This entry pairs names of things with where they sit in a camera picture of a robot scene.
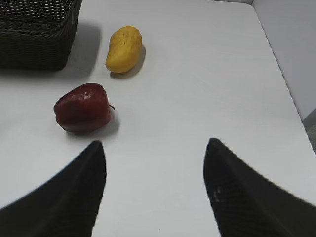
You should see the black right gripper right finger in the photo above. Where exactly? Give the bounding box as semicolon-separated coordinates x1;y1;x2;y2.
203;138;316;237

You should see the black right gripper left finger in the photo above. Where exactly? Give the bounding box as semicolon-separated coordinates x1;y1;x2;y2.
0;141;107;237

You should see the yellow orange mango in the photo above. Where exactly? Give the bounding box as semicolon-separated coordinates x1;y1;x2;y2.
105;26;142;73

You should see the black woven basket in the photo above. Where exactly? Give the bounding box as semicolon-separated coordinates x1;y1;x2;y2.
0;0;82;71

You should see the dark red apple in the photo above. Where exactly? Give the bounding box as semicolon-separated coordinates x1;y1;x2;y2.
53;83;113;133

